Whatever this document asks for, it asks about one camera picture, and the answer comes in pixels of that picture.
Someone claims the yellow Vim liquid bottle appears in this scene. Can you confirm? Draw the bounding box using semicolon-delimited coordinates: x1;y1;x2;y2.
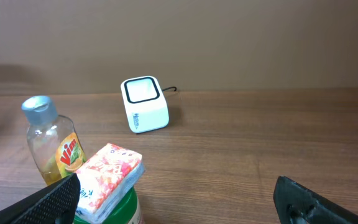
21;95;87;185

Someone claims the green lid plastic jar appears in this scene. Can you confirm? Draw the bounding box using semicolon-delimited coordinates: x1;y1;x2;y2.
72;187;145;224

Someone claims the red white tissue pack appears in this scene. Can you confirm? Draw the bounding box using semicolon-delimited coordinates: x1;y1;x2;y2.
73;143;145;223

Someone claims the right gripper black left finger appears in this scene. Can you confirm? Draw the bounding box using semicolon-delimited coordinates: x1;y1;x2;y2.
0;173;80;224

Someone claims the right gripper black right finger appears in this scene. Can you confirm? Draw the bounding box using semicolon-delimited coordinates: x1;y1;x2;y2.
273;176;358;224

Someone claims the white barcode scanner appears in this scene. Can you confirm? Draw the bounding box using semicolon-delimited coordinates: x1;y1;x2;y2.
121;76;170;134

